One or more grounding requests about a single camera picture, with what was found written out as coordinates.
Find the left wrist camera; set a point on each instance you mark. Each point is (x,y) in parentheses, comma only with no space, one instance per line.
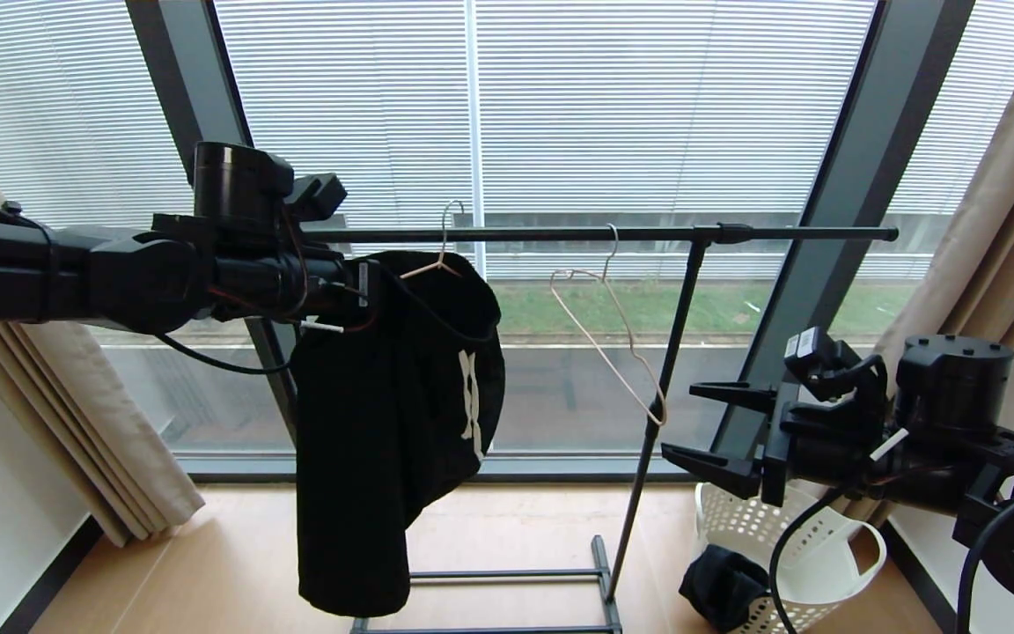
(318,195)

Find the heap of clothes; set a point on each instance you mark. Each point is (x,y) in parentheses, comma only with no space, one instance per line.
(723,586)

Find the beige curtain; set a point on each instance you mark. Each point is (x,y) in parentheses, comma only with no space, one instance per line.
(982,246)
(76,423)

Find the black shorts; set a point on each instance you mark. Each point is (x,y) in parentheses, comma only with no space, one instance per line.
(366,440)

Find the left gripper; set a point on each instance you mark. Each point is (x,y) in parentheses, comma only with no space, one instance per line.
(296,286)

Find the window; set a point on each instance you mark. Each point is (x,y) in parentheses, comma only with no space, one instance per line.
(648,106)

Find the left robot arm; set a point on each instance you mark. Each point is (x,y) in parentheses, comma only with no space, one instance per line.
(120,282)

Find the white laundry basket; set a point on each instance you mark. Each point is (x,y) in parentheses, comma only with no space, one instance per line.
(824,563)

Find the black clothes rack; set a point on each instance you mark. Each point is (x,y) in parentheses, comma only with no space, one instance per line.
(648,233)

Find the pink clothes hanger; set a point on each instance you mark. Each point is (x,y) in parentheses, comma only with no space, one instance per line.
(442,257)
(606,275)

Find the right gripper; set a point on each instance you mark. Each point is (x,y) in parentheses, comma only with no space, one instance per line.
(833,449)

